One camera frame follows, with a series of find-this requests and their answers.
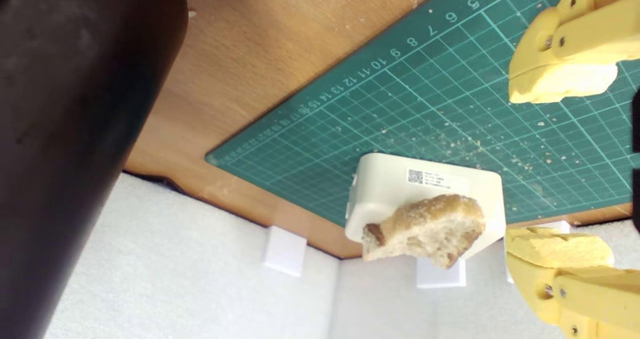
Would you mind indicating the brown bread slice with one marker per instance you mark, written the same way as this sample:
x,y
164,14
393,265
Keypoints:
x,y
430,229

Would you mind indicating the black two-slot toaster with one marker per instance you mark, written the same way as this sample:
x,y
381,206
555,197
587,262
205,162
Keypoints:
x,y
75,129

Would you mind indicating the green cutting mat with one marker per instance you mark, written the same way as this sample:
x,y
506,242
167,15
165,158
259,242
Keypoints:
x,y
400,104

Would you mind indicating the white rounded block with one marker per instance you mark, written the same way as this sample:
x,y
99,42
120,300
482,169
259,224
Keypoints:
x,y
390,189

